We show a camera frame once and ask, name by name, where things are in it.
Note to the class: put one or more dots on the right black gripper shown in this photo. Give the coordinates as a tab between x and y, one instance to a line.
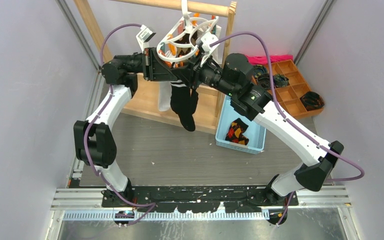
191	75

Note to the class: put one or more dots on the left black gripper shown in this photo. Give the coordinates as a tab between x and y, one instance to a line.
154	68

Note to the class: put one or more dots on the white clip sock hanger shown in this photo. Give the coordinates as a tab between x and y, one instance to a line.
182	42

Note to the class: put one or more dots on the red yellow argyle sock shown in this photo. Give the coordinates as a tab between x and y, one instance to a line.
235	133

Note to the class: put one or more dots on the black sock white stripes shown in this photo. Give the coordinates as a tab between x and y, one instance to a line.
194	97

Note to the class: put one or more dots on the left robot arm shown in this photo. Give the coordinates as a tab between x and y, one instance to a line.
93	138

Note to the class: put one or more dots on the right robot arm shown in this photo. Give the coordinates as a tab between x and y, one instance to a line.
252	101

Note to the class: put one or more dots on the white sock with stripes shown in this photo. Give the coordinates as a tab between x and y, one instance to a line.
164	96

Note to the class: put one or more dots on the wooden hanging rack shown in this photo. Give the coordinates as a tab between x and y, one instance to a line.
145	101

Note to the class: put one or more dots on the white sock right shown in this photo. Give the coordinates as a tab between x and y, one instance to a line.
215	55

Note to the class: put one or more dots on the pink cloth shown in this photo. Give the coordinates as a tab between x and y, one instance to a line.
262	60

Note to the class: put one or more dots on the rolled dark sock in tray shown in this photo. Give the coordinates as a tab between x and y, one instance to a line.
259	70

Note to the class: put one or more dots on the light blue plastic basket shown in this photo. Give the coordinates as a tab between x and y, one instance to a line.
255	133

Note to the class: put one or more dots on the rolled dark sock centre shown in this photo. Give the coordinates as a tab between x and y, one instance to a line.
264	81

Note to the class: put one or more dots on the rolled dark sock right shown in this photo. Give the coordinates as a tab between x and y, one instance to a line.
280	80

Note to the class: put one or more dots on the wooden compartment tray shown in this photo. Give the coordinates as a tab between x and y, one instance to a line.
289	96

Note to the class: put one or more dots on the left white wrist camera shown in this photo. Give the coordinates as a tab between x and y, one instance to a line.
144	36

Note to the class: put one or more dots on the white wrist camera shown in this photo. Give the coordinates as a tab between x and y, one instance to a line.
208	45
144	36

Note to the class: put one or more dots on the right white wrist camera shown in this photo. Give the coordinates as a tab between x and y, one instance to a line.
208	45

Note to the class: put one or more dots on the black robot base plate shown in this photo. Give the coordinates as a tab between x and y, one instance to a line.
209	202

